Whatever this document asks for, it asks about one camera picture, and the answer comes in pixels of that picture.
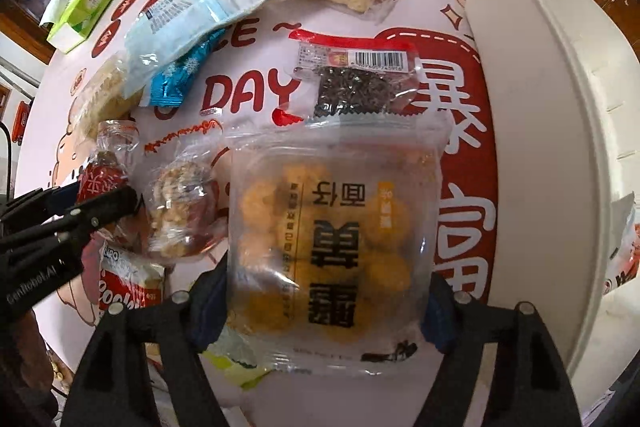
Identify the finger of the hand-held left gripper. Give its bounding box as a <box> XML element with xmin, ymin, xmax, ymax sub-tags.
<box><xmin>0</xmin><ymin>186</ymin><xmax>84</xmax><ymax>230</ymax></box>
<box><xmin>0</xmin><ymin>184</ymin><xmax>143</xmax><ymax>258</ymax></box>

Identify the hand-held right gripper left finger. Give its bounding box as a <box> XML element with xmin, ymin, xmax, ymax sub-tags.
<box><xmin>60</xmin><ymin>257</ymin><xmax>236</xmax><ymax>427</ymax></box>

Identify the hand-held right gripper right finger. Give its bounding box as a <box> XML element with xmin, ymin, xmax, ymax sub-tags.
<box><xmin>415</xmin><ymin>272</ymin><xmax>583</xmax><ymax>427</ymax></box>

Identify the clear red-label snack packet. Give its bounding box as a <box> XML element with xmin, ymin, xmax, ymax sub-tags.
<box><xmin>75</xmin><ymin>119</ymin><xmax>143</xmax><ymax>248</ymax></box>

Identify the green snack packet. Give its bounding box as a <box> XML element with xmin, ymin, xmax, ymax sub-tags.
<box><xmin>200</xmin><ymin>327</ymin><xmax>271</xmax><ymax>390</ymax></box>

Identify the clear walnut date snack packet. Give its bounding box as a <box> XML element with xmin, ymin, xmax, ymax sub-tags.
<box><xmin>142</xmin><ymin>142</ymin><xmax>233</xmax><ymax>265</ymax></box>

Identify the red and white snack packet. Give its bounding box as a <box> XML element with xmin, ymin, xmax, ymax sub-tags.
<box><xmin>95</xmin><ymin>244</ymin><xmax>168</xmax><ymax>315</ymax></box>

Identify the clear pack of yellow pastries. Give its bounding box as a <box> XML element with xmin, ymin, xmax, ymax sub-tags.
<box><xmin>225</xmin><ymin>114</ymin><xmax>451</xmax><ymax>380</ymax></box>

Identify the blue snowflake snack packet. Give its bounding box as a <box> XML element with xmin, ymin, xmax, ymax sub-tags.
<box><xmin>142</xmin><ymin>27</ymin><xmax>228</xmax><ymax>108</ymax></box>

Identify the light blue snack bag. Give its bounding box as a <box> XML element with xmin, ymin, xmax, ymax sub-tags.
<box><xmin>122</xmin><ymin>0</ymin><xmax>311</xmax><ymax>100</ymax></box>

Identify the white plastic storage bin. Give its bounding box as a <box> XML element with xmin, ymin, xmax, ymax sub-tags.
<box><xmin>462</xmin><ymin>0</ymin><xmax>640</xmax><ymax>427</ymax></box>

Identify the black sesame snack packet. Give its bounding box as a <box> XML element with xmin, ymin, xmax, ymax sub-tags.
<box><xmin>287</xmin><ymin>29</ymin><xmax>426</xmax><ymax>128</ymax></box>

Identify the person's left forearm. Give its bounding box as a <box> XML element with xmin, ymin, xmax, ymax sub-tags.
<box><xmin>0</xmin><ymin>309</ymin><xmax>56</xmax><ymax>413</ymax></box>

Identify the orange printed snack packet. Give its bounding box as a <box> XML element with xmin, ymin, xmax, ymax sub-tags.
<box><xmin>600</xmin><ymin>197</ymin><xmax>640</xmax><ymax>308</ymax></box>

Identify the red wall-mounted item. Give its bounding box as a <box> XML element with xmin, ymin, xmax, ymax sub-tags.
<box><xmin>15</xmin><ymin>102</ymin><xmax>33</xmax><ymax>138</ymax></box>

